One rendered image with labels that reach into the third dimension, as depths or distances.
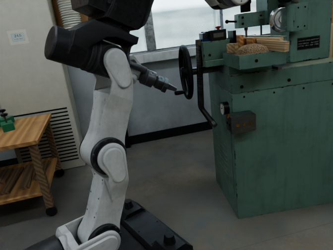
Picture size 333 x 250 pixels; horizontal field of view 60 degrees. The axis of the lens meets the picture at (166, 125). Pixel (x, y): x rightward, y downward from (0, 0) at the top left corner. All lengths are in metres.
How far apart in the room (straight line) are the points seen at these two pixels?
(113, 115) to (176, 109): 1.83
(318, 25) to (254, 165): 0.77
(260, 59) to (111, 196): 0.83
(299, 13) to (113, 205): 1.17
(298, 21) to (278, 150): 0.63
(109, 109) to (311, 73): 0.98
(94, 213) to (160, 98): 1.80
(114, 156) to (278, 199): 1.02
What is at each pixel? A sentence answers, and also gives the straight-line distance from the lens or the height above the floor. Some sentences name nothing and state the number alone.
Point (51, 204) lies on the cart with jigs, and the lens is 2.01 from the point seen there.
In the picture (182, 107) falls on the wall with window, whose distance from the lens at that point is 2.88.
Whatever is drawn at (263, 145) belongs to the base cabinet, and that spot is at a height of 0.42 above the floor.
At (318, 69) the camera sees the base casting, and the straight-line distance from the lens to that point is 1.59.
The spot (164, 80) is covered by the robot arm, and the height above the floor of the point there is 0.77.
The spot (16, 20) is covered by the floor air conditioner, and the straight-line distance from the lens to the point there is 2.47.
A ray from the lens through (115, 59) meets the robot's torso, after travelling 1.03.
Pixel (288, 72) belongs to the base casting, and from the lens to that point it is 1.51.
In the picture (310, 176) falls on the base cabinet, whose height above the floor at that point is 0.19.
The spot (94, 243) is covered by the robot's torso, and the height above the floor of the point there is 0.32.
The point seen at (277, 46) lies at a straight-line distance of 1.31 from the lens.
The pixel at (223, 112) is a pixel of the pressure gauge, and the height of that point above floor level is 0.65.
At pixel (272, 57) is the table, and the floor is 0.87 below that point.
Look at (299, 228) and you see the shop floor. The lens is 1.70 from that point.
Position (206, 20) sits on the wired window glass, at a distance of 2.95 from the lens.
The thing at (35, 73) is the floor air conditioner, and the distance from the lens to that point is 2.46.
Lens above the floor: 1.04
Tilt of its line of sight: 18 degrees down
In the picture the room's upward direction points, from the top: 7 degrees counter-clockwise
